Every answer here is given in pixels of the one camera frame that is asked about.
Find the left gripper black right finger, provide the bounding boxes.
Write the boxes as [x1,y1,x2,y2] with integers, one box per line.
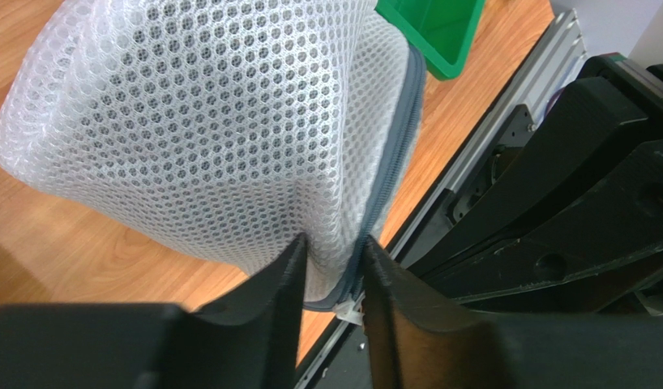
[361,239,663,388]

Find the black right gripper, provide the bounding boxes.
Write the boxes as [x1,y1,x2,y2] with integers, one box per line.
[408,53,663,276]

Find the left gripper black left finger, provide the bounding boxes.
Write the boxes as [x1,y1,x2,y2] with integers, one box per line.
[0,234,307,388]

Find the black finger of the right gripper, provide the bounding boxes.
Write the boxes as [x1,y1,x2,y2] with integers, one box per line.
[425,139,663,302]

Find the white mesh laundry bag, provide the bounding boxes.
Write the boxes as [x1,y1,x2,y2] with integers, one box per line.
[0,1,426,324]

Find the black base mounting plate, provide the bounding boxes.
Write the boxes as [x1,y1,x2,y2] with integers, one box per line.
[297,103,536,388]

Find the green plastic tray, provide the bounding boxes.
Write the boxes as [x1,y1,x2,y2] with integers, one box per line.
[375,0,485,80]

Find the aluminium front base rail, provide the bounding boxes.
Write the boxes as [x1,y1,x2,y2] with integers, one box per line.
[296,8,587,388]

